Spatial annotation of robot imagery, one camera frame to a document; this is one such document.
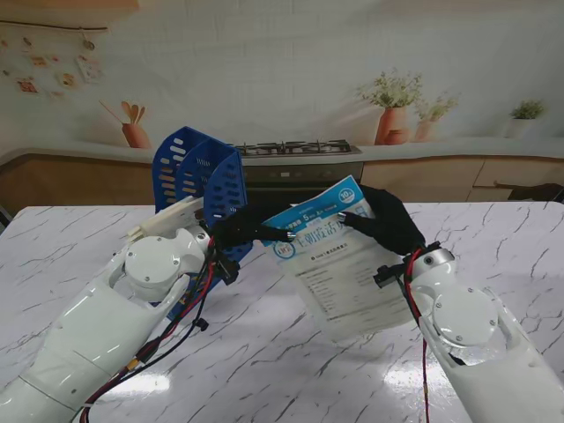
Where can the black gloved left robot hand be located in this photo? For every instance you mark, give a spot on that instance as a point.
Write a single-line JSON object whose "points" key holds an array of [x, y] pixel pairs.
{"points": [[247, 229]]}

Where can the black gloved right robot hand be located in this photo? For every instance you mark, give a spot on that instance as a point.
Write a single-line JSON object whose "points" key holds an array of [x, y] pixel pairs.
{"points": [[388, 224]]}

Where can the white workbook with blue header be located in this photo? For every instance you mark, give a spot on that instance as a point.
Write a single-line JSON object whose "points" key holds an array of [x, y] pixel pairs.
{"points": [[343, 282]]}

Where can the yellow cover book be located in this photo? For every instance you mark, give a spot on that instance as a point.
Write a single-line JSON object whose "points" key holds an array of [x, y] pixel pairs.
{"points": [[172, 218]]}

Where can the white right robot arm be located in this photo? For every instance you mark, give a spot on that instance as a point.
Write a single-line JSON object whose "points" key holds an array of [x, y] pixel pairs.
{"points": [[471, 321]]}

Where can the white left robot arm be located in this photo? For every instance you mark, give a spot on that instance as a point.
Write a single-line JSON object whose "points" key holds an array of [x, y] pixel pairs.
{"points": [[119, 308]]}

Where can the blue perforated plastic file holder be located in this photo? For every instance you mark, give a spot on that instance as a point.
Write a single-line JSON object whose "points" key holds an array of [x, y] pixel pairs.
{"points": [[220, 185]]}

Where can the printed kitchen scene backdrop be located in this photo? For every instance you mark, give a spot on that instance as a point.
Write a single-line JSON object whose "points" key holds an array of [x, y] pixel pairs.
{"points": [[282, 66]]}

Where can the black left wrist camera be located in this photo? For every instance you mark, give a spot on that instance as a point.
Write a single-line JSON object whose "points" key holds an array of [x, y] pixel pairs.
{"points": [[227, 269]]}

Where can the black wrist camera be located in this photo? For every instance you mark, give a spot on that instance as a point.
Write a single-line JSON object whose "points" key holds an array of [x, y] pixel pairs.
{"points": [[227, 269], [388, 275]]}

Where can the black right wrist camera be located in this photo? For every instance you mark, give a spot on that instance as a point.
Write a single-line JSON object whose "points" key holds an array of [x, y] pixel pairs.
{"points": [[388, 275]]}

